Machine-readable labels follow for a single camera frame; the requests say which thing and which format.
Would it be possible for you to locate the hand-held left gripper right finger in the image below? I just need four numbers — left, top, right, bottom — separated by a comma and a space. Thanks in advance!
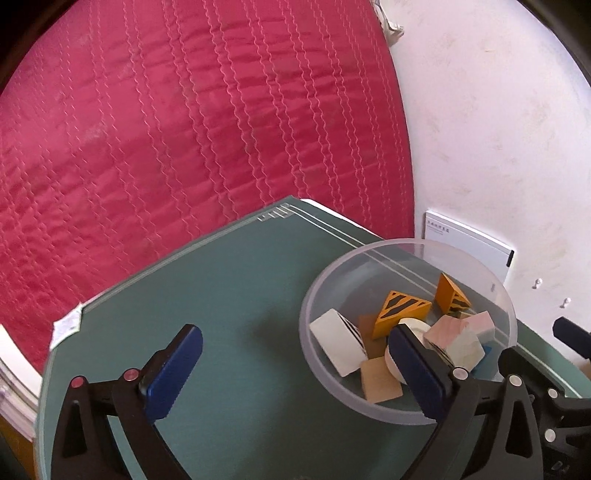
388, 323, 546, 480

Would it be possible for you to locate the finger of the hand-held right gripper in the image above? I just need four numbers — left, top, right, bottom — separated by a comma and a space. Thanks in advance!
498, 346, 591, 445
553, 316, 591, 363

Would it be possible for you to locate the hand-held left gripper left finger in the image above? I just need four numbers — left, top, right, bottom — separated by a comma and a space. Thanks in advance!
52, 323, 204, 480

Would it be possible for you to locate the blue wedge block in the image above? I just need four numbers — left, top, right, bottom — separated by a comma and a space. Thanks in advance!
471, 342, 497, 374

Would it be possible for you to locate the wooden wedge block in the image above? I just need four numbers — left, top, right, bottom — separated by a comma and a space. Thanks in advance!
360, 357, 404, 404

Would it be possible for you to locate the small white toy plate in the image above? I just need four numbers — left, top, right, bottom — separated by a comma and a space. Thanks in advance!
384, 318, 432, 384

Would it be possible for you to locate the white zebra-striped block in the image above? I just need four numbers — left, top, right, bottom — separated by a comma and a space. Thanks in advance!
308, 308, 370, 377
422, 318, 485, 374

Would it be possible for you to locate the pink block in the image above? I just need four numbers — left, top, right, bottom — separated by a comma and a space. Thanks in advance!
459, 310, 496, 344

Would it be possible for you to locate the orange tiger-striped block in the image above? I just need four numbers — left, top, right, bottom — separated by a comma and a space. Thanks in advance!
372, 291, 432, 340
435, 272, 472, 315

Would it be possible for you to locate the rectangular wooden block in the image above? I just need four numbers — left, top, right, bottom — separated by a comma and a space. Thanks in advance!
358, 314, 382, 352

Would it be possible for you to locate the clear plastic bowl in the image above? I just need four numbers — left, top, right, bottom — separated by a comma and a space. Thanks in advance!
299, 237, 518, 425

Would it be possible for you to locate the white paper label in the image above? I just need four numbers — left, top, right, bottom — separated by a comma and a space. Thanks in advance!
52, 302, 84, 347

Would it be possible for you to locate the red quilted blanket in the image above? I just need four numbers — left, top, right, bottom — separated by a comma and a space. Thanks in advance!
0, 0, 414, 370

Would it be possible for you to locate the white cloth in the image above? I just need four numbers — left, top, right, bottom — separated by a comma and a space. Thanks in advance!
372, 0, 407, 47

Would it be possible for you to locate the white wall box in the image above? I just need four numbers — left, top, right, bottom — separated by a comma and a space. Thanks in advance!
425, 210, 515, 280

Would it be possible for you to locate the white bed frame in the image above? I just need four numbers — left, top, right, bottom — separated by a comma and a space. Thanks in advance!
0, 323, 44, 439

